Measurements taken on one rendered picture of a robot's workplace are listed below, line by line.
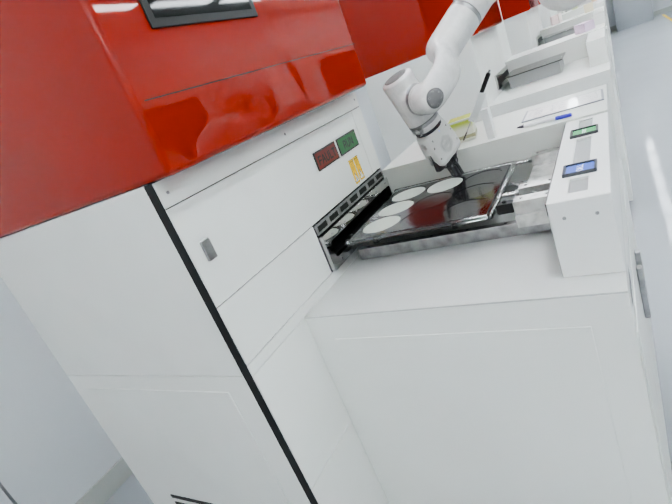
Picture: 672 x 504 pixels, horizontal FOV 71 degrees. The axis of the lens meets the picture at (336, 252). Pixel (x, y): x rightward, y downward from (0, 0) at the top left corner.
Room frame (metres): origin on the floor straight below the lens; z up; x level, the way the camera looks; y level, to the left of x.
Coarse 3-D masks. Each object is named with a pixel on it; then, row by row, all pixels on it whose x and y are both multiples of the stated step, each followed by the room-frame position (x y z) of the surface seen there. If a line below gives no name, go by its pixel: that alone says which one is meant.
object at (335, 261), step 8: (376, 184) 1.41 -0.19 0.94; (384, 184) 1.43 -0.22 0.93; (368, 192) 1.35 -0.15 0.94; (376, 192) 1.37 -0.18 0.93; (360, 200) 1.30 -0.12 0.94; (368, 200) 1.32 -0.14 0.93; (352, 208) 1.25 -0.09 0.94; (360, 208) 1.28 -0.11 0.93; (344, 216) 1.20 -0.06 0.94; (352, 216) 1.23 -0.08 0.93; (336, 224) 1.16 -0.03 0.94; (344, 224) 1.19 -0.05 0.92; (328, 232) 1.12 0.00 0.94; (336, 232) 1.15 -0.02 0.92; (320, 240) 1.10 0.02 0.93; (328, 240) 1.11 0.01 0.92; (328, 248) 1.10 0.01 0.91; (344, 248) 1.16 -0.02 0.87; (352, 248) 1.18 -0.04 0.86; (328, 256) 1.10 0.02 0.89; (336, 256) 1.12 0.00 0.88; (344, 256) 1.14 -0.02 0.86; (336, 264) 1.11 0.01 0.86
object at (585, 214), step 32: (576, 128) 1.07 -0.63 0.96; (608, 128) 0.98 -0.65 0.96; (576, 160) 0.87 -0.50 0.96; (608, 160) 0.79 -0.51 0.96; (576, 192) 0.71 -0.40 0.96; (608, 192) 0.66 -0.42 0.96; (576, 224) 0.69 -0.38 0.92; (608, 224) 0.66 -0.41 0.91; (576, 256) 0.70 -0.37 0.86; (608, 256) 0.67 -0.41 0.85
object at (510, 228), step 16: (496, 224) 0.98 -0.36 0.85; (512, 224) 0.95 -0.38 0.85; (544, 224) 0.91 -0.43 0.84; (400, 240) 1.12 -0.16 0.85; (416, 240) 1.08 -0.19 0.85; (432, 240) 1.05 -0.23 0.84; (448, 240) 1.03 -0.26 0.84; (464, 240) 1.01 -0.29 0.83; (480, 240) 0.99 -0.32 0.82; (368, 256) 1.16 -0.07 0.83
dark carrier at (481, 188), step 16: (464, 176) 1.27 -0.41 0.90; (480, 176) 1.21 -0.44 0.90; (496, 176) 1.16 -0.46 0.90; (400, 192) 1.37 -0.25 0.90; (448, 192) 1.19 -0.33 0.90; (464, 192) 1.13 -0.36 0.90; (480, 192) 1.08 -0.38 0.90; (496, 192) 1.04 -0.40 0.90; (416, 208) 1.16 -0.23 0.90; (432, 208) 1.11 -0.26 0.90; (448, 208) 1.06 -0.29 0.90; (464, 208) 1.02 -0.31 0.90; (480, 208) 0.98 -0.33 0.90; (368, 224) 1.19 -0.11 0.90; (400, 224) 1.09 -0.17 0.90; (416, 224) 1.04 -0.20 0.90
